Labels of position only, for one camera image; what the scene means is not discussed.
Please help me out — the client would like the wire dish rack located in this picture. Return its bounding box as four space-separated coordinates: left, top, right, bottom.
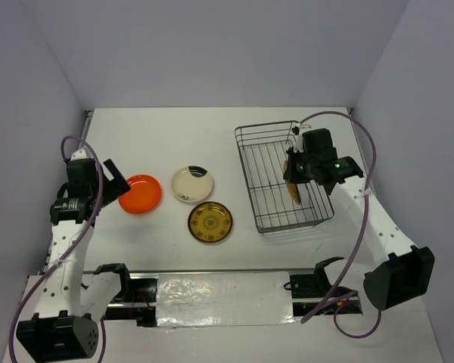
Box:
235 121 334 234

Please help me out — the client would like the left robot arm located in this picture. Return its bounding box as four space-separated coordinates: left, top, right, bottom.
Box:
14 157 133 362

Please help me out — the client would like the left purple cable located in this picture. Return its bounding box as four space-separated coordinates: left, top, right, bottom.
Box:
8 135 107 363

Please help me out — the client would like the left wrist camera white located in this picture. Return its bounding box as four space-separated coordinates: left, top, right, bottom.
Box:
70 147 91 162

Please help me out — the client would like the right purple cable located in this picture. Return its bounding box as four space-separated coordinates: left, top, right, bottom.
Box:
297 111 383 338

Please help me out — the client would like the orange plate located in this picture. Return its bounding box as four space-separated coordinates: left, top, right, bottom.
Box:
118 175 162 215

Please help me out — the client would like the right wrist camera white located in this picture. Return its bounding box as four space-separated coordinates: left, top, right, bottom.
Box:
291 123 303 152

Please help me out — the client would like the purple cable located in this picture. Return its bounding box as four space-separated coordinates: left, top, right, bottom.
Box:
297 111 383 338
8 135 107 363

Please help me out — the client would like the silver tape sheet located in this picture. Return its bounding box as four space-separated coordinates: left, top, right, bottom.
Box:
156 271 294 327

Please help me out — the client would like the mustard plate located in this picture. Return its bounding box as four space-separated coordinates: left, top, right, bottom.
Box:
187 201 234 244
283 177 301 205

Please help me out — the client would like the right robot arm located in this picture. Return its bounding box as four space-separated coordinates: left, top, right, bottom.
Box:
283 126 435 311

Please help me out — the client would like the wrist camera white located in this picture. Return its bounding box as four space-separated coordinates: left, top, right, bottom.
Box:
70 147 91 162
291 123 303 152

